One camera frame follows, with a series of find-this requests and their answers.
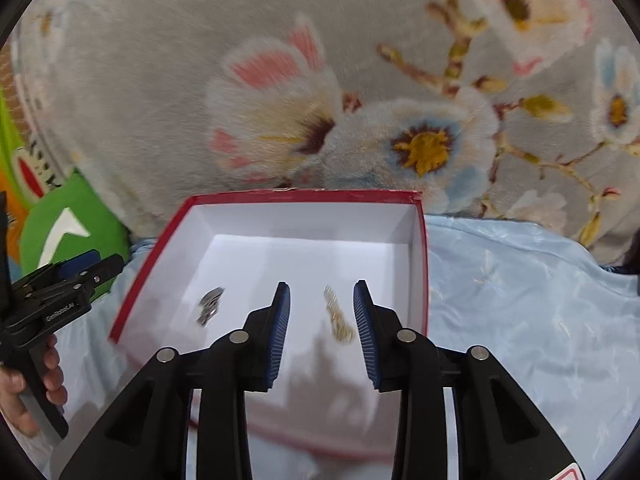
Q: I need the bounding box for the red cardboard box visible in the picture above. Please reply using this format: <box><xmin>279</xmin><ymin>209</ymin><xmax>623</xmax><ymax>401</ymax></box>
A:
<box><xmin>108</xmin><ymin>187</ymin><xmax>431</xmax><ymax>461</ymax></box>

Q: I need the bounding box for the cartoon printed cloth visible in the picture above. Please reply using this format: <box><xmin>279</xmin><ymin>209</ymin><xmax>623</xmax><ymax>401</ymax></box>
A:
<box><xmin>0</xmin><ymin>50</ymin><xmax>76</xmax><ymax>273</ymax></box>

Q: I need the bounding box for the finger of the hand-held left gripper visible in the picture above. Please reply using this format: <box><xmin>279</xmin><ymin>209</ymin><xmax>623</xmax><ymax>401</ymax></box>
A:
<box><xmin>20</xmin><ymin>254</ymin><xmax>125</xmax><ymax>333</ymax></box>
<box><xmin>12</xmin><ymin>251</ymin><xmax>101</xmax><ymax>297</ymax></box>

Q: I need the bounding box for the person's left hand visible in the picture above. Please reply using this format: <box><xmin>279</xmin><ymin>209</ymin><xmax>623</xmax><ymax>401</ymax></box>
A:
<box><xmin>0</xmin><ymin>332</ymin><xmax>68</xmax><ymax>437</ymax></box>

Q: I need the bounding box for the light blue bed sheet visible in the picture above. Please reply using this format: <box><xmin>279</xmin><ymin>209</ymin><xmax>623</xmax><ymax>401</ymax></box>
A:
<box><xmin>25</xmin><ymin>214</ymin><xmax>637</xmax><ymax>480</ymax></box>

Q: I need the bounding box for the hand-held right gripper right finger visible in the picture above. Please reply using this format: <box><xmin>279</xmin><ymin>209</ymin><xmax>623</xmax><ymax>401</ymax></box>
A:
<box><xmin>353</xmin><ymin>279</ymin><xmax>587</xmax><ymax>480</ymax></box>

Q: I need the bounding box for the gold chain jewelry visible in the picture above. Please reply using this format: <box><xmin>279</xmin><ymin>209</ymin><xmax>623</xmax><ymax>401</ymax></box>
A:
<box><xmin>322</xmin><ymin>285</ymin><xmax>357</xmax><ymax>345</ymax></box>

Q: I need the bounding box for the grey floral blanket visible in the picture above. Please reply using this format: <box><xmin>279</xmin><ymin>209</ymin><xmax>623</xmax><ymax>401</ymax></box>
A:
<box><xmin>10</xmin><ymin>0</ymin><xmax>640</xmax><ymax>267</ymax></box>

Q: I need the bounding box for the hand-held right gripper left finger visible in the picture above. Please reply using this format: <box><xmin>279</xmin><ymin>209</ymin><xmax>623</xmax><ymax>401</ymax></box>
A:
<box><xmin>59</xmin><ymin>281</ymin><xmax>292</xmax><ymax>480</ymax></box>

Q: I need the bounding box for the green pillow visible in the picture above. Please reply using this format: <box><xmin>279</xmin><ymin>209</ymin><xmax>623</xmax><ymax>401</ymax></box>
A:
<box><xmin>20</xmin><ymin>167</ymin><xmax>132</xmax><ymax>272</ymax></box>

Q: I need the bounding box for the silver jewelry piece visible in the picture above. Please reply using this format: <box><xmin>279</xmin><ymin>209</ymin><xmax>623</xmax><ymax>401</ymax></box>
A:
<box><xmin>196</xmin><ymin>286</ymin><xmax>226</xmax><ymax>328</ymax></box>

